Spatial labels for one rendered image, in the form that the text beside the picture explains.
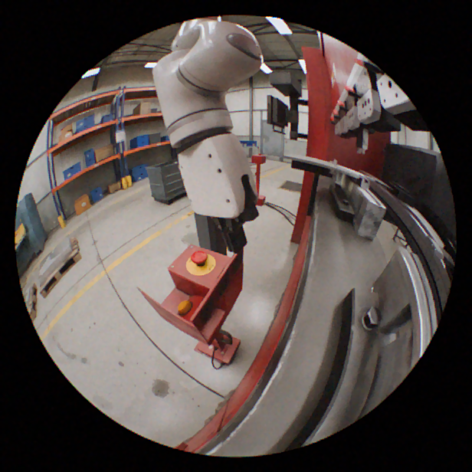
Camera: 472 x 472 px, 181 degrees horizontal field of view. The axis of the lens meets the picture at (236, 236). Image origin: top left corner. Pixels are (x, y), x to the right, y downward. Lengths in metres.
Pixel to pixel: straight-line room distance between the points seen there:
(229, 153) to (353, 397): 0.28
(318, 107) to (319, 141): 0.34
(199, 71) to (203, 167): 0.11
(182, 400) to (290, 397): 0.97
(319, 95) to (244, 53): 1.41
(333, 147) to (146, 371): 2.21
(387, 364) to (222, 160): 0.29
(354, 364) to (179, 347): 1.05
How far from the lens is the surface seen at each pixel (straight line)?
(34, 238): 5.34
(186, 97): 0.19
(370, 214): 0.40
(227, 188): 0.16
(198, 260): 0.34
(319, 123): 1.47
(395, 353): 0.20
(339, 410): 0.18
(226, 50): 0.16
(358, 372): 0.19
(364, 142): 0.58
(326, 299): 0.23
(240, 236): 0.23
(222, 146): 0.17
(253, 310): 1.17
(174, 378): 1.12
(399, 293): 0.22
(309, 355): 0.19
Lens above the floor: 1.04
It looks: 36 degrees down
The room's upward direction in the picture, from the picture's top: straight up
